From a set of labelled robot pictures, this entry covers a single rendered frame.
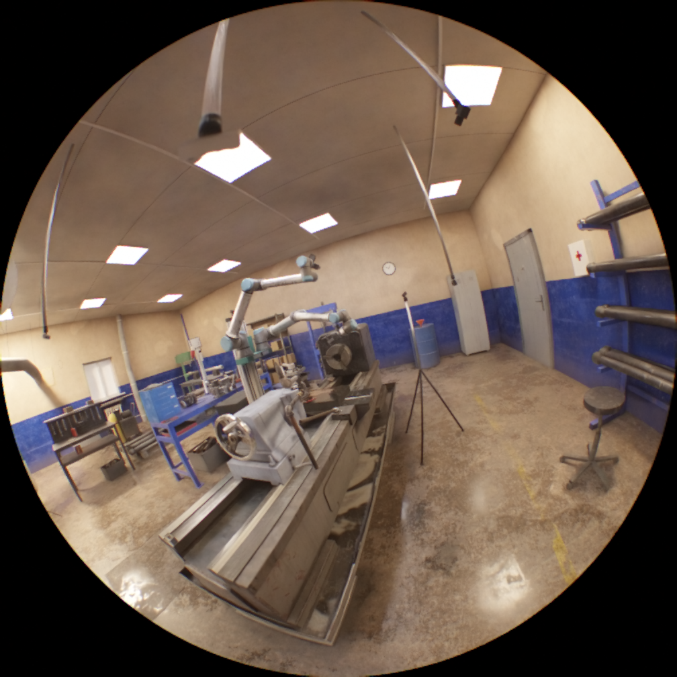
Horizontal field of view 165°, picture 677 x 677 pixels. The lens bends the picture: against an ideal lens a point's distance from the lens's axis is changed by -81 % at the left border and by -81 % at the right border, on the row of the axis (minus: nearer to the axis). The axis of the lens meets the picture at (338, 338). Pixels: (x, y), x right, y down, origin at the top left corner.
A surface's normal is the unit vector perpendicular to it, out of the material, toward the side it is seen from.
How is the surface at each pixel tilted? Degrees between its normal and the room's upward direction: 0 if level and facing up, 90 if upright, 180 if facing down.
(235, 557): 0
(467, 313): 90
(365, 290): 90
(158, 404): 90
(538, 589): 0
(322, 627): 0
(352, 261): 90
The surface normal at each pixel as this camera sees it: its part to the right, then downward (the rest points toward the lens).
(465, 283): -0.28, 0.14
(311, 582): -0.24, -0.97
